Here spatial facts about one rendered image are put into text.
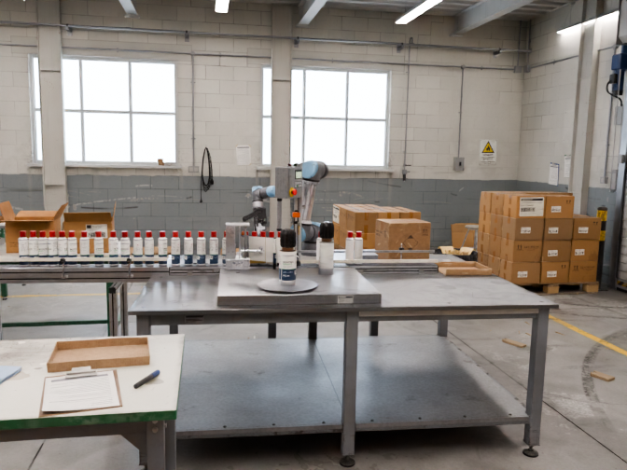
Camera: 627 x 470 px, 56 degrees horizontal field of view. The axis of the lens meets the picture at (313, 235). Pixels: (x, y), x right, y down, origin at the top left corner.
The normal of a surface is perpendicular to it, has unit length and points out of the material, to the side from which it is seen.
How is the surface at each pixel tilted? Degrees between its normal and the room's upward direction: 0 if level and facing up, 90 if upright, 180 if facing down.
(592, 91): 90
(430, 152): 90
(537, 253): 90
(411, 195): 90
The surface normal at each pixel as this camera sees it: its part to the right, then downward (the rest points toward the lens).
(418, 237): 0.26, 0.14
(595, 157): -0.98, 0.00
